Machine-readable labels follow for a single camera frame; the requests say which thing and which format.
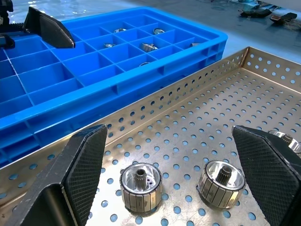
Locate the perforated metal tray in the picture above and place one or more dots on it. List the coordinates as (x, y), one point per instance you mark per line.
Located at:
(178, 131)

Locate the blue compartment tray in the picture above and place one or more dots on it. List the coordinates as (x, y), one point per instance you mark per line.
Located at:
(70, 63)

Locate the black plastic part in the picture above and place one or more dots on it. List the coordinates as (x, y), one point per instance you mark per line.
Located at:
(256, 13)
(283, 18)

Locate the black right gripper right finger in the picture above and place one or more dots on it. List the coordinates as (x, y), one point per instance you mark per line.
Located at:
(265, 169)

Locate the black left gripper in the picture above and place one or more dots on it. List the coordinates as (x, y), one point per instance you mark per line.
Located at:
(5, 5)

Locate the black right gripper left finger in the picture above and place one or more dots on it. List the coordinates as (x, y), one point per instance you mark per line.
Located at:
(80, 169)

